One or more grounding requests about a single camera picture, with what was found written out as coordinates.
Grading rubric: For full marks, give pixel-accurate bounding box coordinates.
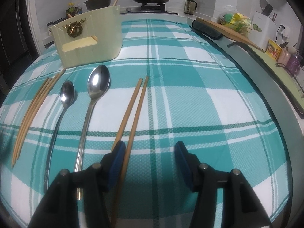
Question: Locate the dark spatula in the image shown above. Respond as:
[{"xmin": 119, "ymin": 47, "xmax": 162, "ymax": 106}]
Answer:
[{"xmin": 259, "ymin": 0, "xmax": 274, "ymax": 17}]

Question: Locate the large steel spoon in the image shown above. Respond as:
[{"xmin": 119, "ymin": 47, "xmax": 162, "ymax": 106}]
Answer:
[{"xmin": 74, "ymin": 64, "xmax": 111, "ymax": 201}]

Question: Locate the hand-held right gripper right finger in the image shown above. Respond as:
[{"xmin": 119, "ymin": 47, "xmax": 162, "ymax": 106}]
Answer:
[{"xmin": 174, "ymin": 141, "xmax": 273, "ymax": 228}]

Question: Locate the white wall socket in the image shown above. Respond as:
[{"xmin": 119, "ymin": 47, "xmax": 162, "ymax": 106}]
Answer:
[{"xmin": 278, "ymin": 24, "xmax": 289, "ymax": 37}]

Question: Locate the dark rolled cloth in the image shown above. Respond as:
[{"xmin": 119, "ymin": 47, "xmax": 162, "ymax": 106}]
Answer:
[{"xmin": 192, "ymin": 19, "xmax": 223, "ymax": 40}]

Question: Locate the glass coffee press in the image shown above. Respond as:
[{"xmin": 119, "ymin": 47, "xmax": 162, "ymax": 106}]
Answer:
[{"xmin": 184, "ymin": 0, "xmax": 198, "ymax": 15}]

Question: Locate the small steel spoon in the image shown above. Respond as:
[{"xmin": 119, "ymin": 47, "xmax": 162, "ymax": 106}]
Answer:
[{"xmin": 43, "ymin": 80, "xmax": 76, "ymax": 193}]

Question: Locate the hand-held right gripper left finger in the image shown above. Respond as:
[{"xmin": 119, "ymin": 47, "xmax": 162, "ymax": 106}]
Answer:
[{"xmin": 28, "ymin": 141, "xmax": 126, "ymax": 228}]

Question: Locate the cream utensil holder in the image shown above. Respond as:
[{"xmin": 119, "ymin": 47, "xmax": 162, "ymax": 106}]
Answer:
[{"xmin": 51, "ymin": 5, "xmax": 123, "ymax": 68}]

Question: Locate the teal white checkered cloth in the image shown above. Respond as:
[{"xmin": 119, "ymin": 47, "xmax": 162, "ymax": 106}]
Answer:
[{"xmin": 0, "ymin": 18, "xmax": 295, "ymax": 228}]

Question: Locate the black pot with red lid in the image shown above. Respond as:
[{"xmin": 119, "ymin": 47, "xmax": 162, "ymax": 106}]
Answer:
[{"xmin": 84, "ymin": 0, "xmax": 114, "ymax": 11}]

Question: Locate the black gas stove grate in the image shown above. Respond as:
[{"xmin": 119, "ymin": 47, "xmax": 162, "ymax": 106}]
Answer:
[{"xmin": 141, "ymin": 3, "xmax": 166, "ymax": 11}]

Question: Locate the dark appliance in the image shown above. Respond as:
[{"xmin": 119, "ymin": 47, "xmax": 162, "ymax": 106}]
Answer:
[{"xmin": 0, "ymin": 0, "xmax": 38, "ymax": 79}]

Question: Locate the yellow picture card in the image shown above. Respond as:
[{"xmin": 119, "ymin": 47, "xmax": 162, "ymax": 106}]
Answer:
[{"xmin": 267, "ymin": 39, "xmax": 283, "ymax": 61}]

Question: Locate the yellow green plastic bag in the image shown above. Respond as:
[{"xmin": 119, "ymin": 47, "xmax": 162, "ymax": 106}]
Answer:
[{"xmin": 219, "ymin": 12, "xmax": 253, "ymax": 33}]

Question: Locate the purple glitter bottle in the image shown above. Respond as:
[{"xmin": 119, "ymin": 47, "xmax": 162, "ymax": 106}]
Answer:
[{"xmin": 286, "ymin": 51, "xmax": 302, "ymax": 75}]

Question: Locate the wooden cutting board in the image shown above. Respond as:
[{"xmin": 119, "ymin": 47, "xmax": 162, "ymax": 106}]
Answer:
[{"xmin": 197, "ymin": 17, "xmax": 265, "ymax": 53}]

